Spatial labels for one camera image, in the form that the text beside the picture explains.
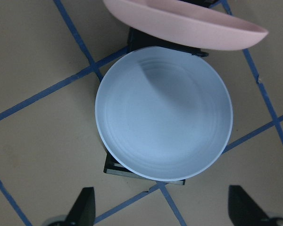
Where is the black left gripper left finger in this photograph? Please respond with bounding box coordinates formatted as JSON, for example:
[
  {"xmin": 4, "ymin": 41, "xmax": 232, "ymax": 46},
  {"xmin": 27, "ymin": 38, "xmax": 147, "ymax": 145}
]
[{"xmin": 64, "ymin": 187, "xmax": 95, "ymax": 226}]

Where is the light blue plate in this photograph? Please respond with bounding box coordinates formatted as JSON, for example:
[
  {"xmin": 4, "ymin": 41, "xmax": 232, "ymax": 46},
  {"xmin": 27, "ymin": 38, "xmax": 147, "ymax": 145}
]
[{"xmin": 94, "ymin": 46, "xmax": 233, "ymax": 182}]

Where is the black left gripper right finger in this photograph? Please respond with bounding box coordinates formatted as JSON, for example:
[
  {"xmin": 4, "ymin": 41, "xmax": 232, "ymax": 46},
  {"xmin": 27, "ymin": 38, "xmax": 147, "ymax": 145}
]
[{"xmin": 228, "ymin": 185, "xmax": 270, "ymax": 226}]

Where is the pink plate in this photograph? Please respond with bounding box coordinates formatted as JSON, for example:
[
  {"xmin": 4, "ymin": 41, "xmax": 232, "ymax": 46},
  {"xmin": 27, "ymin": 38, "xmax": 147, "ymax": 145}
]
[{"xmin": 104, "ymin": 0, "xmax": 269, "ymax": 51}]

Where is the black plate rack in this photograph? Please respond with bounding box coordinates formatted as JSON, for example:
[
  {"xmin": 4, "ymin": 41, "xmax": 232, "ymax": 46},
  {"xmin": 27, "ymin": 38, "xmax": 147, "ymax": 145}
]
[{"xmin": 103, "ymin": 0, "xmax": 233, "ymax": 186}]

